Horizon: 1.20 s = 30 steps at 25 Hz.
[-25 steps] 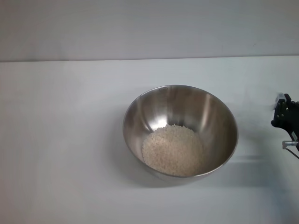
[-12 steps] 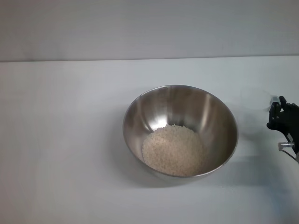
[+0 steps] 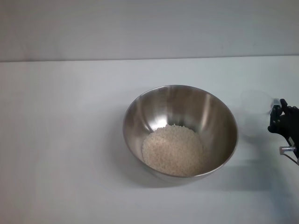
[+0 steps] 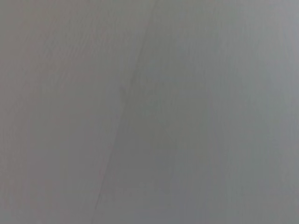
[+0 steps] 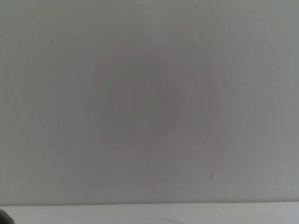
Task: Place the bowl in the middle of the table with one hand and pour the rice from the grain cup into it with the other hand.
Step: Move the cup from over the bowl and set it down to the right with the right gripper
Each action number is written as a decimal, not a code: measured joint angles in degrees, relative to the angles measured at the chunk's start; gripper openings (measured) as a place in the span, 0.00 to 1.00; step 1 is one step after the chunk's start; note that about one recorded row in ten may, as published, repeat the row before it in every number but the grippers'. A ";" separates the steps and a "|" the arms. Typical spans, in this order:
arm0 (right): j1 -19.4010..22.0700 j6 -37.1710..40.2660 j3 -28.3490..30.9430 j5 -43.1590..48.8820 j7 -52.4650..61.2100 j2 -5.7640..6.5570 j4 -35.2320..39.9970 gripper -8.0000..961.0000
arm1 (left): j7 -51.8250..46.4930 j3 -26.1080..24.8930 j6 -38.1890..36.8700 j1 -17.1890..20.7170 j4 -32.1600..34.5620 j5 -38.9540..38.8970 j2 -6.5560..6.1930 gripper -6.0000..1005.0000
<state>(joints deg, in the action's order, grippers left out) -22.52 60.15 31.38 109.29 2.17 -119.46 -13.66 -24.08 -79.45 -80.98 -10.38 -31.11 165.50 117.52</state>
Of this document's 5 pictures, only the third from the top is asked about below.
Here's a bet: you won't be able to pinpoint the stainless steel mixing bowl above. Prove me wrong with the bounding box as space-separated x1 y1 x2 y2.
122 84 239 182

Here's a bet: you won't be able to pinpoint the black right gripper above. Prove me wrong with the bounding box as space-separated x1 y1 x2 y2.
267 98 299 150

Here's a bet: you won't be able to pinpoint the black cable with silver plug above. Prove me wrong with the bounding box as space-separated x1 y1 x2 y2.
279 146 299 167

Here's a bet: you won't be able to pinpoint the clear plastic measuring cup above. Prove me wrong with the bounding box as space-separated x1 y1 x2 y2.
240 89 281 143

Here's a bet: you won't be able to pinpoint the white rice grains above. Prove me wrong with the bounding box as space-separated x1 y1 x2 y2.
142 124 204 176

